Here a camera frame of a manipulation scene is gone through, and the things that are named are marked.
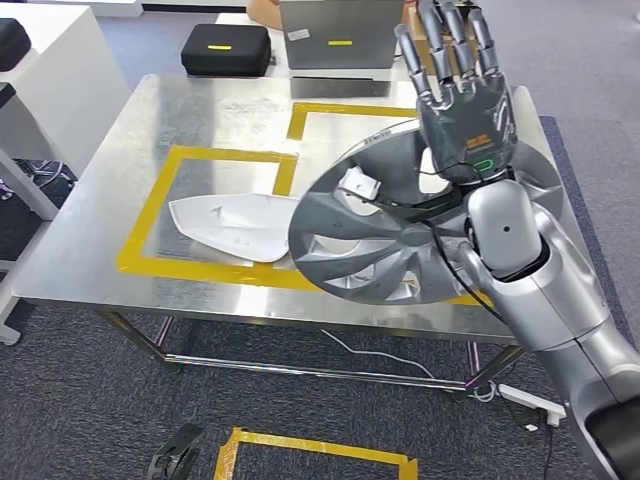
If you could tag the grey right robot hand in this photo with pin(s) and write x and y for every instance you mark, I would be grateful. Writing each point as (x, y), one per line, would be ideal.
(470, 126)

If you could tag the grey plastic wheel hubcap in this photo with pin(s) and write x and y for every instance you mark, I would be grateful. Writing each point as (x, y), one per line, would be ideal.
(370, 232)

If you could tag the white plastic panel part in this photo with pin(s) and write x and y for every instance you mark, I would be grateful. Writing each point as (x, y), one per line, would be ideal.
(240, 225)

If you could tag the steel workbench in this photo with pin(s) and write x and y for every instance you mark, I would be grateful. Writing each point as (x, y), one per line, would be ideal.
(150, 112)

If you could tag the brown cardboard box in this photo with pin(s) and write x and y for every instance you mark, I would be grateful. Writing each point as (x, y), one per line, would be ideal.
(415, 30)

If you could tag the grey laptop with yellow label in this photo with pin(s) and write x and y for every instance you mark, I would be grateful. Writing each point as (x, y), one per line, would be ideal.
(340, 26)

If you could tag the white floor power strip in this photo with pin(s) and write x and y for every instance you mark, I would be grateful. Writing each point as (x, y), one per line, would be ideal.
(530, 401)

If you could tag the black case with yellow label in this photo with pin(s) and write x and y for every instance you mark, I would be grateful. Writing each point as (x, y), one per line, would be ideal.
(225, 60)

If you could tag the chrome stool base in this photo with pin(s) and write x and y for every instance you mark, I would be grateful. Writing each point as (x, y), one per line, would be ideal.
(47, 173)

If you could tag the black right wrist camera bracket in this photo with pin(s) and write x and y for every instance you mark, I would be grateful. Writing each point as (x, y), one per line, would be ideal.
(425, 206)

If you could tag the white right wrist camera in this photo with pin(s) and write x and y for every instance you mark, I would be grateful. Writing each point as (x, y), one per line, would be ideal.
(359, 183)

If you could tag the white pedestal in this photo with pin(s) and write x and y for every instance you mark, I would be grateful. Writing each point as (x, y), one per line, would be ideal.
(65, 86)

